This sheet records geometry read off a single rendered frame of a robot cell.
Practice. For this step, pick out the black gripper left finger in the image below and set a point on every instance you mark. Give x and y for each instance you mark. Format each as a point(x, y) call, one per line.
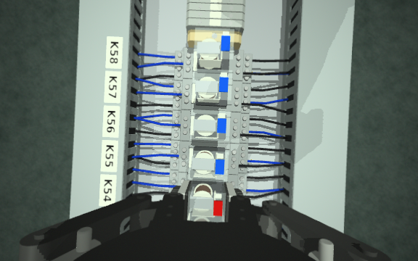
point(71, 238)

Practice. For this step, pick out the white mounting plate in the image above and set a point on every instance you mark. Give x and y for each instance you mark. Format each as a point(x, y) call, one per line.
point(263, 36)

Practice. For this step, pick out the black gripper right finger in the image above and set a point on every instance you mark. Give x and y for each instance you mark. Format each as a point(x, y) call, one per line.
point(317, 240)

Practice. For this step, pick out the grey relay socket block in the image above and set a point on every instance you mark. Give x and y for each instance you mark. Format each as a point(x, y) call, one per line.
point(239, 121)

